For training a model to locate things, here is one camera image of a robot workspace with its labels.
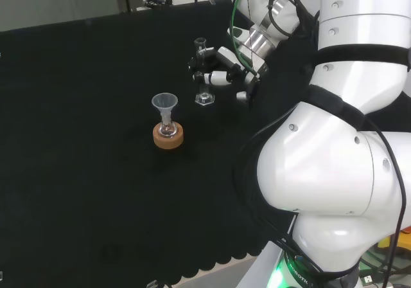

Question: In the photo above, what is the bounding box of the clear glass graduated cylinder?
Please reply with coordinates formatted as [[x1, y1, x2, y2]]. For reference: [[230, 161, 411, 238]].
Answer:
[[193, 37, 216, 107]]

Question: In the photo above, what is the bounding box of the green cable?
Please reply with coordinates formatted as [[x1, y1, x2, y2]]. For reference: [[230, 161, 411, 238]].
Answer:
[[229, 0, 259, 77]]

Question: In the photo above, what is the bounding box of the black bench cloth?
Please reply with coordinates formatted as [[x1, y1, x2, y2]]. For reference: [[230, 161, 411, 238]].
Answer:
[[0, 0, 322, 286]]

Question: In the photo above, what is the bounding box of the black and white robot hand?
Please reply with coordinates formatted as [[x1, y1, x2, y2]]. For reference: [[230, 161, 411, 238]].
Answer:
[[188, 44, 270, 109]]

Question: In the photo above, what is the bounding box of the pale board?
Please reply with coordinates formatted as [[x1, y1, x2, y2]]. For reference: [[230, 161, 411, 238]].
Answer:
[[0, 0, 120, 32]]

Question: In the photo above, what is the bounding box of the clear plastic funnel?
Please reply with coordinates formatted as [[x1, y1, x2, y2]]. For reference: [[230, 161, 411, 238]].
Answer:
[[150, 92, 179, 125]]

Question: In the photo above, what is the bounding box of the yellow stop button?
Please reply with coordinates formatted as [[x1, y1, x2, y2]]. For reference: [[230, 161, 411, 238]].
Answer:
[[376, 225, 411, 254]]

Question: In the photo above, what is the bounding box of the cork ring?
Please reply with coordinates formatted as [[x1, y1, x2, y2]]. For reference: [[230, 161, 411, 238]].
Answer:
[[152, 122, 186, 150]]

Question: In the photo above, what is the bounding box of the small glass round-bottom flask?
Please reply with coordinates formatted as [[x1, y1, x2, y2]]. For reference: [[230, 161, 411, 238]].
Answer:
[[158, 114, 178, 139]]

